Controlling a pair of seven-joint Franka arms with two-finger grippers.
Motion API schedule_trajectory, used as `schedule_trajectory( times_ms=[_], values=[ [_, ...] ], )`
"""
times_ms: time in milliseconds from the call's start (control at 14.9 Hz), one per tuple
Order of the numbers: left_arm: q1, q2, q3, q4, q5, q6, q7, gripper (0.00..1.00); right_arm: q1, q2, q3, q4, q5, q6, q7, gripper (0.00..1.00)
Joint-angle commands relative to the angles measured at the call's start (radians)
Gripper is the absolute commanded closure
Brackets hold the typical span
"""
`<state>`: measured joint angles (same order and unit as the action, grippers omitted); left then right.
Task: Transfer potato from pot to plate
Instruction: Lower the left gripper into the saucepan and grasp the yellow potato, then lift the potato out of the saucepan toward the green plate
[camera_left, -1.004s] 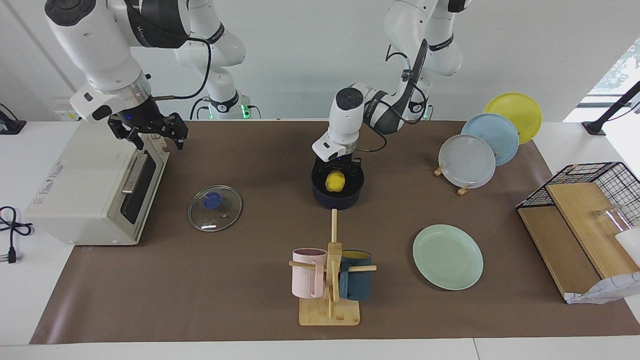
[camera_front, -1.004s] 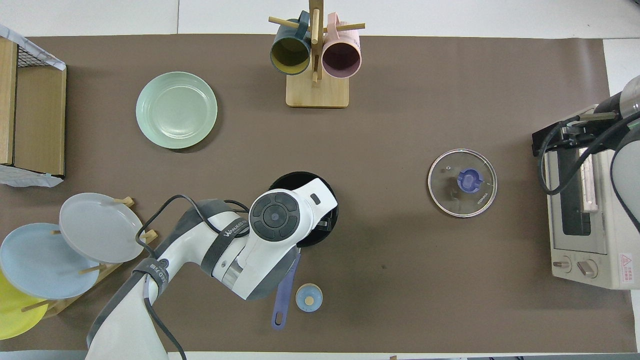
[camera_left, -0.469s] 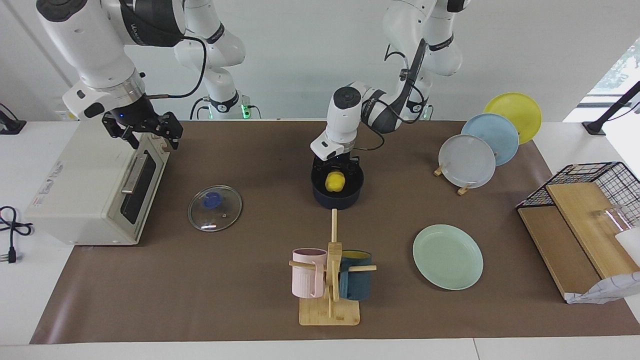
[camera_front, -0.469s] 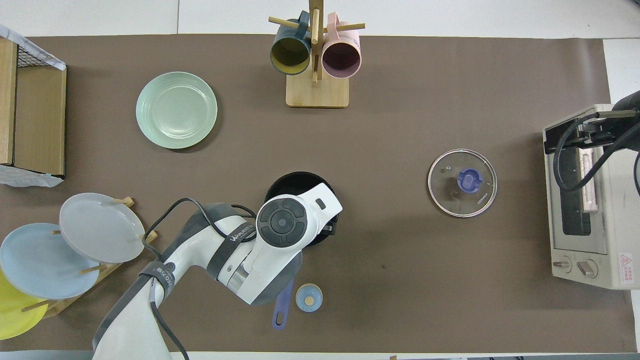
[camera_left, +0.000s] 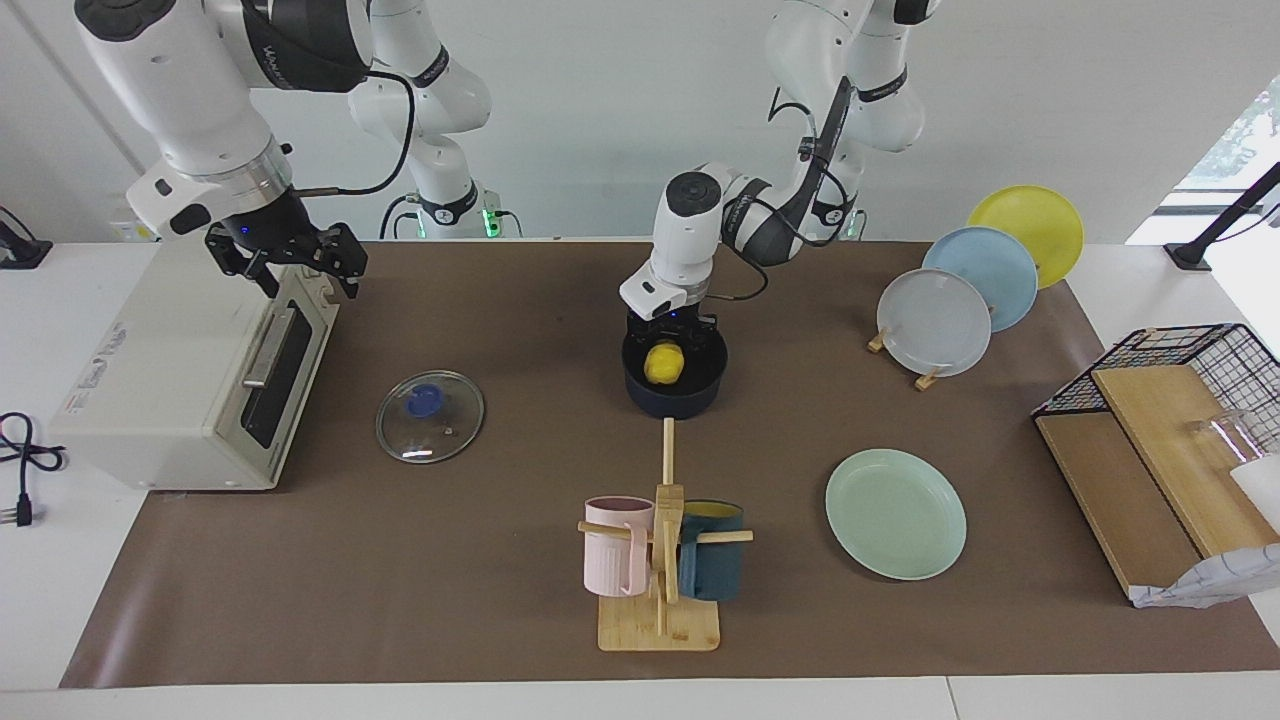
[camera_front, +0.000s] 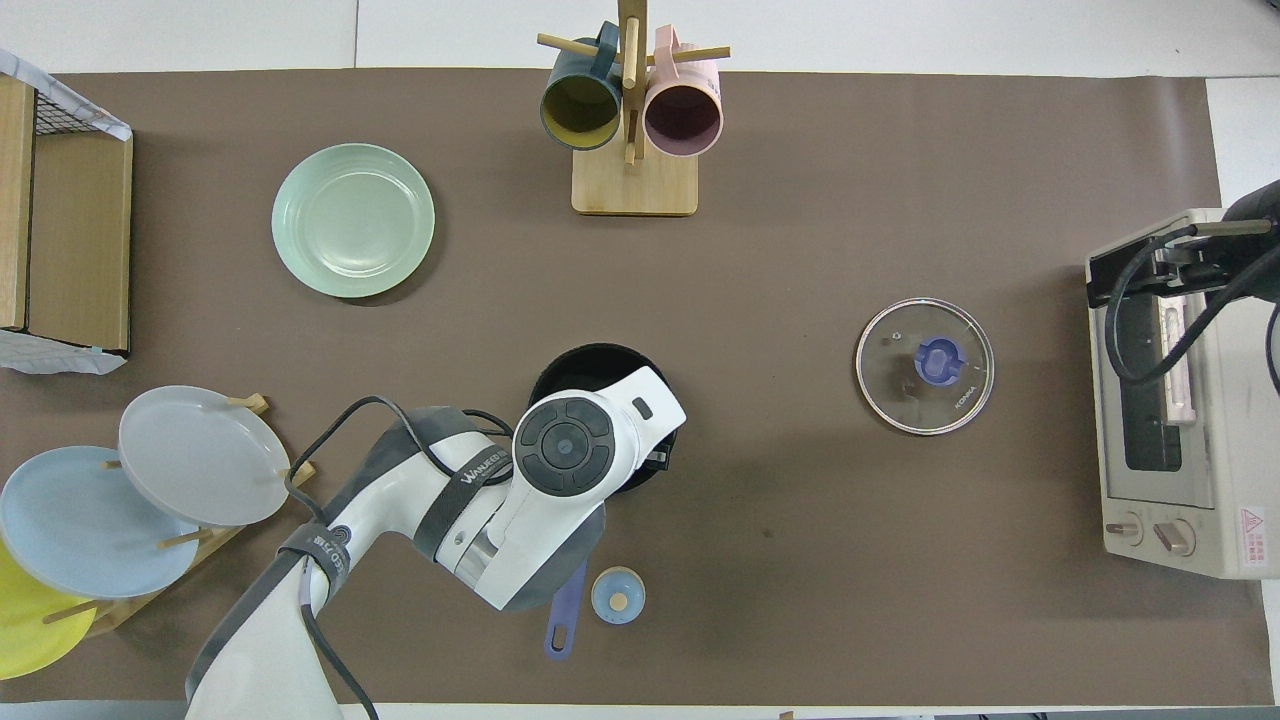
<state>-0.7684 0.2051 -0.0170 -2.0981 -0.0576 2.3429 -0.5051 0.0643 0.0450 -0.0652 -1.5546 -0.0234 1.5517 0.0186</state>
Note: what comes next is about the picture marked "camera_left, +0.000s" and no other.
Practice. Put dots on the black metal stand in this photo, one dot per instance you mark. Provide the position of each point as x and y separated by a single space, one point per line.
25 255
1190 255

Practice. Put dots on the yellow potato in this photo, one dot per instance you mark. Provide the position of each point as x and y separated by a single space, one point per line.
663 365

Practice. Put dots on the wooden plate rack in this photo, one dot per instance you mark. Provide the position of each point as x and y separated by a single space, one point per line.
928 380

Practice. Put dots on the pink mug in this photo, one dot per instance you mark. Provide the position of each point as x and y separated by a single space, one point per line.
615 555

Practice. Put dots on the white container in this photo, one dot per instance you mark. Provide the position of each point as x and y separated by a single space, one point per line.
1262 480

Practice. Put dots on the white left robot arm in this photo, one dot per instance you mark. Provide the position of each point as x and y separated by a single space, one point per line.
690 230

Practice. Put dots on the brown table mat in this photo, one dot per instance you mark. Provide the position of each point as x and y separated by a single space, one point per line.
400 560

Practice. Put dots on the yellow plate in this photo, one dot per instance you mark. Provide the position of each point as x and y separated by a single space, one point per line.
1030 215

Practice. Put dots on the white patterned cloth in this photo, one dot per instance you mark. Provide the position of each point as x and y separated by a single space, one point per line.
1210 580

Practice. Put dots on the glass lid with purple knob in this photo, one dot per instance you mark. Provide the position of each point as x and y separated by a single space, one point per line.
425 400

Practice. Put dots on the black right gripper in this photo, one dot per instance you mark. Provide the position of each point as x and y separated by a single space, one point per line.
260 228

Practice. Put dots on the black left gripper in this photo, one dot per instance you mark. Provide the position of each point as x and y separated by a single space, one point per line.
675 325

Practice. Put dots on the beige toaster oven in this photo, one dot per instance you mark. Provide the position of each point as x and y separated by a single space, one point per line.
150 400

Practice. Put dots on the dark blue mug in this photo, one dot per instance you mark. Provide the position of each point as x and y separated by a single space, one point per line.
712 570

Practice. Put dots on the light blue plate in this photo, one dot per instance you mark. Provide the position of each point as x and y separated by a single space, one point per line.
990 265

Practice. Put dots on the grey plate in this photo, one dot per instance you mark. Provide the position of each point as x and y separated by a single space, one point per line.
935 322

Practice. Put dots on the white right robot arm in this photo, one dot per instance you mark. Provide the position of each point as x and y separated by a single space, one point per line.
180 90

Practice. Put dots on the clear glass cup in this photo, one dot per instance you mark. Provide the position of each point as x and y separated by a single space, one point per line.
1220 435

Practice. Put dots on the green plate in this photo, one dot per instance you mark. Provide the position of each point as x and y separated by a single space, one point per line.
895 515

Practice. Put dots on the wooden mug tree stand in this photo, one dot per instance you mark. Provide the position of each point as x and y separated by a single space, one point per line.
660 630

